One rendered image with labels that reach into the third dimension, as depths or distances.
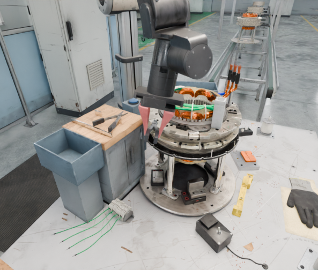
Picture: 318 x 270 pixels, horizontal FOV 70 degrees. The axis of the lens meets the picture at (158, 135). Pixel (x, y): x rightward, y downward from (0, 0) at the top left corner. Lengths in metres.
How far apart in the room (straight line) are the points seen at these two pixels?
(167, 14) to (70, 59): 2.49
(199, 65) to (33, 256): 0.71
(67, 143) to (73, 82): 2.16
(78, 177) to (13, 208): 1.52
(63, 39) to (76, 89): 0.58
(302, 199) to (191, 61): 0.75
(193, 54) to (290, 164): 0.89
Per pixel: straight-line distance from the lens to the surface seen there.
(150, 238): 0.79
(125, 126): 0.75
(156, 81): 0.46
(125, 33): 1.10
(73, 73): 2.92
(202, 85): 1.15
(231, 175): 0.99
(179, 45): 0.41
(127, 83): 1.14
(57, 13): 2.82
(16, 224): 2.04
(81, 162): 0.66
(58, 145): 0.81
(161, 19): 0.43
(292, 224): 0.94
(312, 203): 1.01
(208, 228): 0.77
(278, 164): 1.16
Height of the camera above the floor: 1.45
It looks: 33 degrees down
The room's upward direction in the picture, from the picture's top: straight up
